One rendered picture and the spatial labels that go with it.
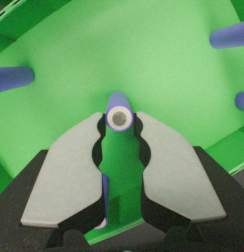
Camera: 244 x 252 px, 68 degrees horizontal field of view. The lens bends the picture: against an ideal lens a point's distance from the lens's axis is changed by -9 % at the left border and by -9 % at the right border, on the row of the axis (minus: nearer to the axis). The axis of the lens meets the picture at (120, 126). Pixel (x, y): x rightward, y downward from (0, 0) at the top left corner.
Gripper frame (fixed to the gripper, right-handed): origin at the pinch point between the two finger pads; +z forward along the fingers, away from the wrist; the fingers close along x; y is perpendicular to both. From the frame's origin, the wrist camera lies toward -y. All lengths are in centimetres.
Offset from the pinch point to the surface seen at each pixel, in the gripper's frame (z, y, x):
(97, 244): 23, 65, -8
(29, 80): 5.6, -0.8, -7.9
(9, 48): 7.4, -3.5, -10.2
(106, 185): 2.1, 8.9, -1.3
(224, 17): 8.1, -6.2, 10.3
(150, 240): 23, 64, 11
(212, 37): 6.9, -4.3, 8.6
